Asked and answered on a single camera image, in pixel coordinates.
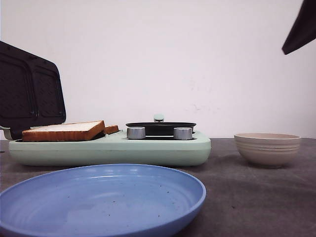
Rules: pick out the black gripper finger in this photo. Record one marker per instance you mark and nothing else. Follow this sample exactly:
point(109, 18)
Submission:
point(303, 30)

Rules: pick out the beige ribbed bowl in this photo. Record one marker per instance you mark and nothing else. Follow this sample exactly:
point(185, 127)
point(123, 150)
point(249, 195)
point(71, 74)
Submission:
point(268, 149)

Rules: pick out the bread slice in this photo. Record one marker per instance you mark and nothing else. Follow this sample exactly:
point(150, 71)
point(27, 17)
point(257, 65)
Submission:
point(82, 131)
point(110, 129)

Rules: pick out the breakfast maker hinged lid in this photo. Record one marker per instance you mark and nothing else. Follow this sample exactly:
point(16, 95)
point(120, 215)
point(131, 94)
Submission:
point(30, 92)

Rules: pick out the mint green breakfast maker base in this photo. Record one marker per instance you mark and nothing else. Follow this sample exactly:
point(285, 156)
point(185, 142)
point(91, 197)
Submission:
point(113, 148)

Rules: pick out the right silver control knob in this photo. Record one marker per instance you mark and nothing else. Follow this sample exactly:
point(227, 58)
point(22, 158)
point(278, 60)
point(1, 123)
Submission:
point(182, 133)

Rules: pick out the silver control knob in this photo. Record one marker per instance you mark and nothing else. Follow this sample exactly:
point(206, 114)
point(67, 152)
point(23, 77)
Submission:
point(135, 133)
point(182, 133)

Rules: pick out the black round frying pan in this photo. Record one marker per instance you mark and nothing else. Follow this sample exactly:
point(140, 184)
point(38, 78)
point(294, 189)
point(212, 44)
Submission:
point(159, 127)

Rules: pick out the left silver control knob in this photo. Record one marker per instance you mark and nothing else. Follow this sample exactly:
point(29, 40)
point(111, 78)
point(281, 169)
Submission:
point(135, 133)

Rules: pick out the blue round plate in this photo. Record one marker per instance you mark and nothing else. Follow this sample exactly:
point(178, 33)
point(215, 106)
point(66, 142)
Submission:
point(113, 200)

